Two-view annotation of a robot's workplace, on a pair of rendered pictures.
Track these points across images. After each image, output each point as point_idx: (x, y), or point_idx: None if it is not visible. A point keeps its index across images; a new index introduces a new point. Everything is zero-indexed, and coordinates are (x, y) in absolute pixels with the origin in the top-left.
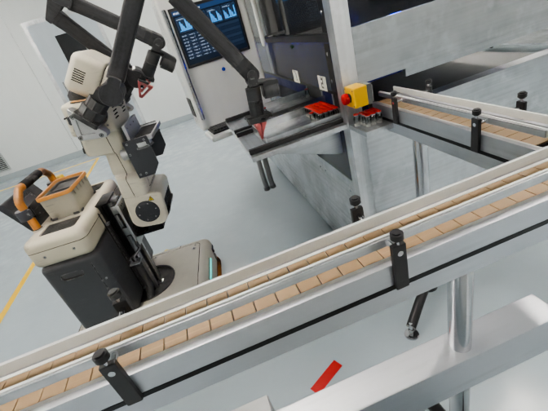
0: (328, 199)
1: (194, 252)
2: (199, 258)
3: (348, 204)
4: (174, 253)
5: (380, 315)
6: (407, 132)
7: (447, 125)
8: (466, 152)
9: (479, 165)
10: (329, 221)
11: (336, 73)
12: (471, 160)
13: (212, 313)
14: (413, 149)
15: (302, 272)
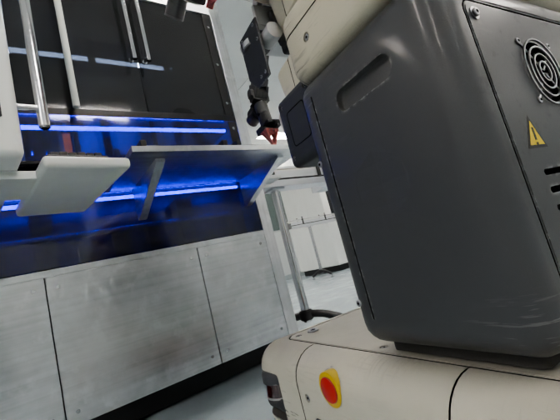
0: (203, 307)
1: (327, 324)
2: (346, 313)
3: (256, 266)
4: (343, 337)
5: None
6: (282, 182)
7: (304, 169)
8: (315, 178)
9: (322, 182)
10: (200, 358)
11: (244, 141)
12: (318, 180)
13: None
14: (277, 199)
15: None
